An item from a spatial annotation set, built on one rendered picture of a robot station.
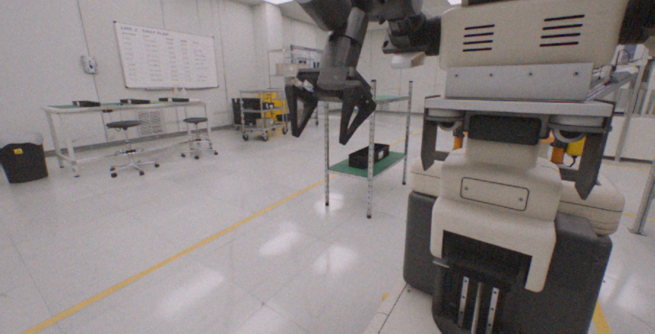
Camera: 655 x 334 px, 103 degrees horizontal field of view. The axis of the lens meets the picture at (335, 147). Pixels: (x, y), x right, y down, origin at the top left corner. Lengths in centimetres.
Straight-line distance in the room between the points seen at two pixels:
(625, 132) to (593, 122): 487
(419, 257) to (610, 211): 55
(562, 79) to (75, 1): 595
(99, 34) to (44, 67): 90
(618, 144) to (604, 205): 452
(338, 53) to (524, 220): 49
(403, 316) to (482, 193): 60
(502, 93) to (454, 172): 19
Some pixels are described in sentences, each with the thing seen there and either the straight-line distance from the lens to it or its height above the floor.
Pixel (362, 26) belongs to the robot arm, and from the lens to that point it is 43.
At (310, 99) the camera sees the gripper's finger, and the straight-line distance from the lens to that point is 44.
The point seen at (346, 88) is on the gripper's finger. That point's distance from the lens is 35.
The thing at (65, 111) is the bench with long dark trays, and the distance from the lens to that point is 420.
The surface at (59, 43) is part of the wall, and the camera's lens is 584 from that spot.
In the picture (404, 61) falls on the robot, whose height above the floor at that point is 112.
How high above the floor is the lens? 107
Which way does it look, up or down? 14 degrees down
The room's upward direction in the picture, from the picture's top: straight up
